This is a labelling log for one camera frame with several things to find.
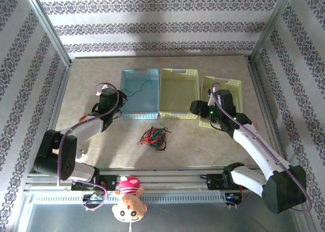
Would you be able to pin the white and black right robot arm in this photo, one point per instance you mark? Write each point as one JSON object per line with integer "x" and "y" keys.
{"x": 254, "y": 145}

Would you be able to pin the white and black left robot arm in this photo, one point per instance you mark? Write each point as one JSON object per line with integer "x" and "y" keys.
{"x": 86, "y": 125}

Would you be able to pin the yellow perforated plastic basket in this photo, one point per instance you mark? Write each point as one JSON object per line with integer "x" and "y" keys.
{"x": 237, "y": 90}
{"x": 177, "y": 97}

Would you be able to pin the blue perforated plastic basket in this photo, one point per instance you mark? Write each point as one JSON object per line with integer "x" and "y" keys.
{"x": 142, "y": 102}

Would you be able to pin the small circuit board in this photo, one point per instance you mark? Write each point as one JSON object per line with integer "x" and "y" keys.
{"x": 232, "y": 197}
{"x": 92, "y": 197}

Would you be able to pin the pink plush doll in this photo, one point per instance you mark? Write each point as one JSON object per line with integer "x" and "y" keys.
{"x": 129, "y": 204}

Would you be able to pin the grey metal panel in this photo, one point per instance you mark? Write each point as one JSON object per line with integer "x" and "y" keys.
{"x": 203, "y": 219}

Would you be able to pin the aluminium extrusion frame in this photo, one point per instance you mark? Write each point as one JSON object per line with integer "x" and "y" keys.
{"x": 165, "y": 178}

